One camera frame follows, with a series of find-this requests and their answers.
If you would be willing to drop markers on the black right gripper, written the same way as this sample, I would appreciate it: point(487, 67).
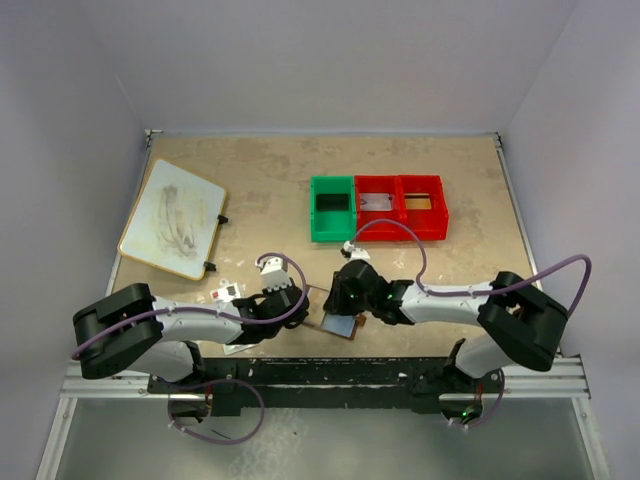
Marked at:
point(335, 302)

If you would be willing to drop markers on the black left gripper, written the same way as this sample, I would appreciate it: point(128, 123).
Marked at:
point(269, 295)

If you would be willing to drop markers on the brown leather card holder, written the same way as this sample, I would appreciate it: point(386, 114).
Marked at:
point(318, 319)

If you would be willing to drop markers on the white magnetic stripe card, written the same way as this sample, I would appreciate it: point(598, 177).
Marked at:
point(376, 202)

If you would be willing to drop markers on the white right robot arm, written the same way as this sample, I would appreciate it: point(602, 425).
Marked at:
point(522, 326)

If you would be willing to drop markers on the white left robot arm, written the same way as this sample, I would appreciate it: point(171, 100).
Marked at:
point(132, 329)

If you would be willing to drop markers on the black card in bin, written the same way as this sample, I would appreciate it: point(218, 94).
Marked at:
point(332, 202)

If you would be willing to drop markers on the gold card in bin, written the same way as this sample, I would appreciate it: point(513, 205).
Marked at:
point(419, 202)

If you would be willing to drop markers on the clear plastic packet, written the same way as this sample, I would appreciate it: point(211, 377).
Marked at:
point(225, 294)

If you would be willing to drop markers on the green plastic bin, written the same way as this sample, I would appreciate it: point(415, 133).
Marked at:
point(333, 215)

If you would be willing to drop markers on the red bin right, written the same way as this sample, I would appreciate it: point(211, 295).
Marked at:
point(428, 225)

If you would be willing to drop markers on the white board yellow rim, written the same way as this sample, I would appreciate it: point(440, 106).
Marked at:
point(174, 221)

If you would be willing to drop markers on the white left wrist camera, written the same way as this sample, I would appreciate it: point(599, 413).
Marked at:
point(273, 273)

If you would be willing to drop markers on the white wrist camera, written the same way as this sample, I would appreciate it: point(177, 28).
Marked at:
point(273, 273)
point(351, 252)

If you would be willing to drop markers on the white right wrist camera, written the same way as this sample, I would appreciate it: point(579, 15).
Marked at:
point(351, 252)

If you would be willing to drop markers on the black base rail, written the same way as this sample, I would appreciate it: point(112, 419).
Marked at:
point(406, 383)

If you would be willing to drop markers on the metal corner bracket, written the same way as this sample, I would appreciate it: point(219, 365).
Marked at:
point(150, 135)

